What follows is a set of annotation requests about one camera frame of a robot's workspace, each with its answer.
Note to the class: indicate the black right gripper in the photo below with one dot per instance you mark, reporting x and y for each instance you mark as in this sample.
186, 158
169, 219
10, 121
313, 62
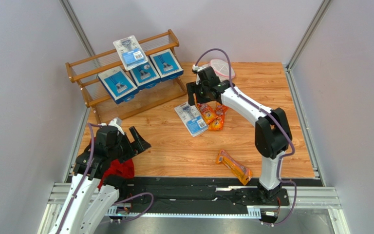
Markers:
198, 89

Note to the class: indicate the orange bic razor bag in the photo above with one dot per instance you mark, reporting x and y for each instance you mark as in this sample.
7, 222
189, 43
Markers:
207, 112
241, 172
218, 123

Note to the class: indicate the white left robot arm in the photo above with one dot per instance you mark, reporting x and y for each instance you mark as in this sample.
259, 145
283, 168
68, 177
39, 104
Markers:
90, 194

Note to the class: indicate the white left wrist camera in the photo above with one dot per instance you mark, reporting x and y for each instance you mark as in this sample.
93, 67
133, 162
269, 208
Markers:
116, 122

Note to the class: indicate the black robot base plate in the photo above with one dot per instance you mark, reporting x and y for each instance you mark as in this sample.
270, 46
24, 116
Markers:
196, 196

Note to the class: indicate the gillette razor blister pack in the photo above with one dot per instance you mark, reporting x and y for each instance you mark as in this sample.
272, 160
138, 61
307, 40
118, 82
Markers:
191, 118
130, 52

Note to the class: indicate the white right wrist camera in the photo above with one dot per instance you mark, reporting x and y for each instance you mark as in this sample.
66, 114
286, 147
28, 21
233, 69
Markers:
197, 68

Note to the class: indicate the wooden two-tier shelf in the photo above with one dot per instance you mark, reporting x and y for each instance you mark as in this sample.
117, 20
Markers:
95, 96

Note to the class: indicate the white mesh laundry bag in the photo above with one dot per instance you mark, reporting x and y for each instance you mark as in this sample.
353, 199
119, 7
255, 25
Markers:
220, 68

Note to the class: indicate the large blue Harry's razor box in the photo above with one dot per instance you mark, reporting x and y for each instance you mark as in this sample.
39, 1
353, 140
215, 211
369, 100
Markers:
145, 76

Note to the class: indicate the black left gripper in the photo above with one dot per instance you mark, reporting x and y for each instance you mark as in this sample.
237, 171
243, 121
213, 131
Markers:
136, 146

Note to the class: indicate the aluminium frame rail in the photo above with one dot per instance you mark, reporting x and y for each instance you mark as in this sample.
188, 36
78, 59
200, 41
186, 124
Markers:
315, 209

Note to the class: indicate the small blue Harry's razor box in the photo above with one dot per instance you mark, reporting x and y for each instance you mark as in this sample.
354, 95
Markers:
118, 84

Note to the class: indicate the Gillette razor blister pack front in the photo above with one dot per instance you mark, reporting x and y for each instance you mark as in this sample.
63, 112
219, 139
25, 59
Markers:
130, 52

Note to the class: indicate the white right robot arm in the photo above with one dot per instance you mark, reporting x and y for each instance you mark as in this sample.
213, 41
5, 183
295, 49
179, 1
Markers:
272, 132

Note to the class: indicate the orange Bic razor bag front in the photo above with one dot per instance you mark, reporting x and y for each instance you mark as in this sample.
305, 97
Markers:
241, 172

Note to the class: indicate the red cloth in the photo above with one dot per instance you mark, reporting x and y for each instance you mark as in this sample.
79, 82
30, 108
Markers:
119, 168

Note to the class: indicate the blue Harry's box on shelf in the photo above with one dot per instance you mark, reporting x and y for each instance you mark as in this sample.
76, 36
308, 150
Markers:
167, 65

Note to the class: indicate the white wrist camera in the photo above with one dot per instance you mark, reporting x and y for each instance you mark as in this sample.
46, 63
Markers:
116, 122
197, 68

